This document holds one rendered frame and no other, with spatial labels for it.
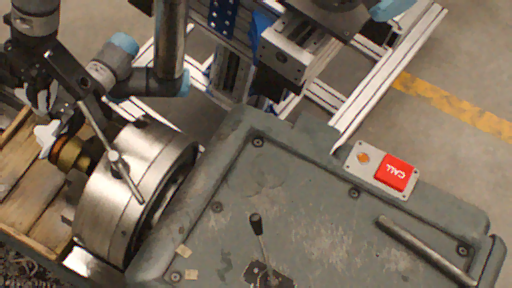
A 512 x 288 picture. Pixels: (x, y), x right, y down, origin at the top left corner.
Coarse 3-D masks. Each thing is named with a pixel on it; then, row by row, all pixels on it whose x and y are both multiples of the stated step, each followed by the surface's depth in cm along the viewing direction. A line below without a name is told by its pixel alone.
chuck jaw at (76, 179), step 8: (72, 168) 141; (72, 176) 140; (80, 176) 140; (88, 176) 140; (72, 184) 139; (80, 184) 139; (72, 192) 138; (80, 192) 138; (72, 200) 137; (64, 208) 136; (72, 208) 137; (64, 216) 136; (72, 216) 136; (80, 240) 137
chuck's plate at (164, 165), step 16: (176, 144) 132; (192, 144) 136; (160, 160) 128; (176, 160) 129; (192, 160) 149; (144, 176) 126; (160, 176) 126; (144, 192) 126; (160, 192) 131; (128, 208) 126; (144, 208) 125; (128, 224) 126; (112, 240) 129; (128, 240) 128; (112, 256) 133; (128, 256) 138
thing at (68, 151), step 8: (64, 136) 143; (72, 136) 145; (56, 144) 141; (64, 144) 142; (72, 144) 141; (80, 144) 142; (48, 152) 142; (56, 152) 141; (64, 152) 141; (72, 152) 140; (80, 152) 141; (48, 160) 144; (56, 160) 142; (64, 160) 141; (72, 160) 140; (80, 160) 141; (88, 160) 141; (64, 168) 142; (80, 168) 141; (88, 168) 147
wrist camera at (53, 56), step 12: (36, 48) 107; (48, 48) 108; (60, 48) 109; (48, 60) 108; (60, 60) 109; (72, 60) 110; (60, 72) 108; (72, 72) 110; (84, 72) 111; (60, 84) 110; (72, 84) 109; (84, 84) 110; (96, 84) 112; (72, 96) 111; (84, 96) 110
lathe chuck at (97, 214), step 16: (128, 128) 131; (144, 128) 133; (160, 128) 135; (112, 144) 129; (128, 144) 129; (144, 144) 130; (160, 144) 130; (128, 160) 127; (144, 160) 128; (96, 176) 127; (112, 176) 127; (96, 192) 127; (112, 192) 126; (128, 192) 126; (80, 208) 129; (96, 208) 128; (112, 208) 127; (80, 224) 131; (96, 224) 129; (112, 224) 128; (96, 240) 132
